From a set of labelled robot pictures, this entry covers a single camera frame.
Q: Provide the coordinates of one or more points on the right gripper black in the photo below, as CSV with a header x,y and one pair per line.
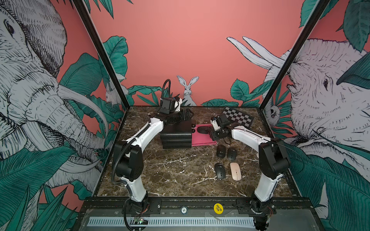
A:
x,y
214,136

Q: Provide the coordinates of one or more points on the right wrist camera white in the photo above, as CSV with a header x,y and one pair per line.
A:
x,y
215,123

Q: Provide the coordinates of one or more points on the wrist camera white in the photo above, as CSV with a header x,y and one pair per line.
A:
x,y
215,123
178,102

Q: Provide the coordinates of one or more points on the black drawer cabinet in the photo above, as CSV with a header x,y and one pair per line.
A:
x,y
177,136

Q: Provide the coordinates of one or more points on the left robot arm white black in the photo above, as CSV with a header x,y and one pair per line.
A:
x,y
128,163

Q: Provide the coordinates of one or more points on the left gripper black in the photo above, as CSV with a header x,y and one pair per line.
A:
x,y
188,117

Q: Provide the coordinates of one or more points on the white vent strip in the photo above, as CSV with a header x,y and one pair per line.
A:
x,y
244,222

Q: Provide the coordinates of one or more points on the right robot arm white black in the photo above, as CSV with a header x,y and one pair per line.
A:
x,y
272,153

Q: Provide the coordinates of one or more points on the pink drawer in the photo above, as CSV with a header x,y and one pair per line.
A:
x,y
202,139

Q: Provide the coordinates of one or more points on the black frame post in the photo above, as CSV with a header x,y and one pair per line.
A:
x,y
314,17
88,23

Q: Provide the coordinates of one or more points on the pink computer mouse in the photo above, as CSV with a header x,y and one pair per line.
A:
x,y
235,171

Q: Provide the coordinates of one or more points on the yellow round sticker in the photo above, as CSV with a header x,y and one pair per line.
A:
x,y
218,208

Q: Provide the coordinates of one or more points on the black white checkerboard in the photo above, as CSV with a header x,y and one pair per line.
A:
x,y
236,116

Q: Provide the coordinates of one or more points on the right black frame post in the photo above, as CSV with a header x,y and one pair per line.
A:
x,y
314,17

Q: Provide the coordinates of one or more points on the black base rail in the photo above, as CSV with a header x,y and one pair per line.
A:
x,y
158,205

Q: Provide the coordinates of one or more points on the black computer mouse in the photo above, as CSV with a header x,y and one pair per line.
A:
x,y
220,171

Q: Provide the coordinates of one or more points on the left black frame post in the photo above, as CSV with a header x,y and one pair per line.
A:
x,y
88,23

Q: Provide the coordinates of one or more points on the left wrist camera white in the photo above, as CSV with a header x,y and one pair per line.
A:
x,y
178,102

